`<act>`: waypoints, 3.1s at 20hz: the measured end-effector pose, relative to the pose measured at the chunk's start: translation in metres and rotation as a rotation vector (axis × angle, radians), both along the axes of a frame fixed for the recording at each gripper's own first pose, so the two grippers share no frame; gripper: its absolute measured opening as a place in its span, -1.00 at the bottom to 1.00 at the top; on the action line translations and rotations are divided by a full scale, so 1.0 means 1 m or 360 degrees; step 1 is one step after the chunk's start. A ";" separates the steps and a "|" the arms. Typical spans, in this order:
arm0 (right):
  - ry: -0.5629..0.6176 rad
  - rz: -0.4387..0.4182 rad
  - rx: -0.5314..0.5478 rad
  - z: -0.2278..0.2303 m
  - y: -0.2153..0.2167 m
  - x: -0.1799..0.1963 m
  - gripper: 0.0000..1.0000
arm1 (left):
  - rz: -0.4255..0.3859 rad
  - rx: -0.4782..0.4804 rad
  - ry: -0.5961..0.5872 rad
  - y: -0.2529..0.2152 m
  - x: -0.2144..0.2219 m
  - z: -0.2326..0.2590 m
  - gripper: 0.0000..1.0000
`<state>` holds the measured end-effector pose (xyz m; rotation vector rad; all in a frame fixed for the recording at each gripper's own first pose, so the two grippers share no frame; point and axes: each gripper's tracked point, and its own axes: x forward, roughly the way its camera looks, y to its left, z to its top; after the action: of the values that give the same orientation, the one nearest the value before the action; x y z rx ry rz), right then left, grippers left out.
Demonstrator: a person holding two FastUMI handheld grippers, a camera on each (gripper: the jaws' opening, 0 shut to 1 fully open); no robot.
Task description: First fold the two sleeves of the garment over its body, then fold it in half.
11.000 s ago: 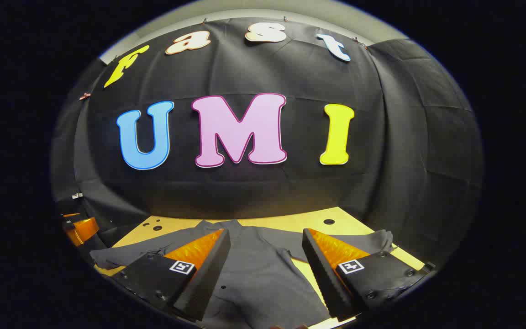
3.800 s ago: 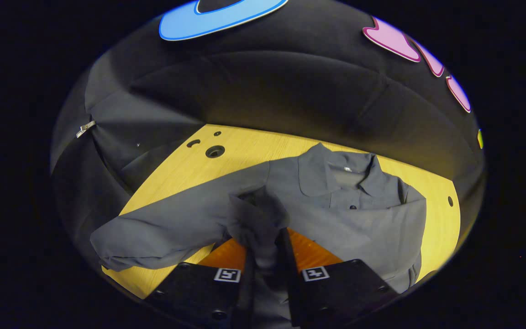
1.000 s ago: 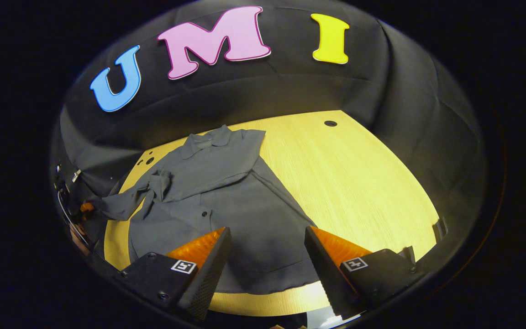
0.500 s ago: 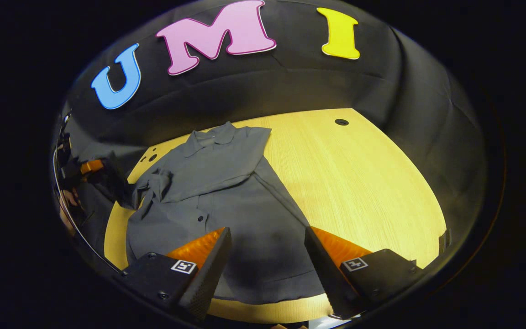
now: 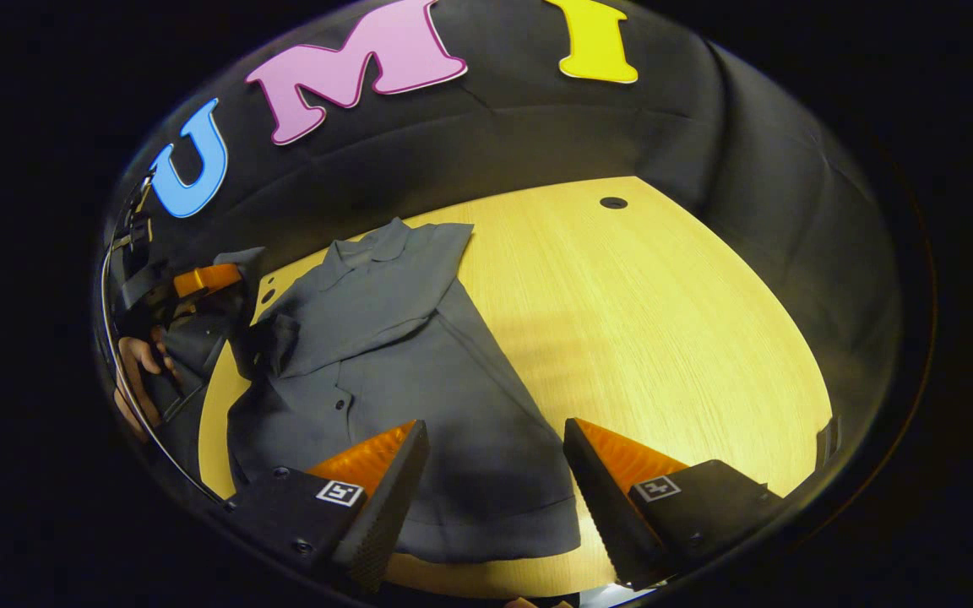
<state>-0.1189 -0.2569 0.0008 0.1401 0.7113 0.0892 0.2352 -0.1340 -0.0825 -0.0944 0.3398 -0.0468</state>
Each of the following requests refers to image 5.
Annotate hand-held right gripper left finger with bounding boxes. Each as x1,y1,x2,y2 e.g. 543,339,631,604
222,419,432,594

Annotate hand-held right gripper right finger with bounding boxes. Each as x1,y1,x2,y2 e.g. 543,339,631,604
562,416,785,591

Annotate grey collared shirt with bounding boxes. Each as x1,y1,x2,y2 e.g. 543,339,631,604
214,217,583,566

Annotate black backdrop cloth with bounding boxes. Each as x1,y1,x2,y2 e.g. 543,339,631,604
98,0,903,474

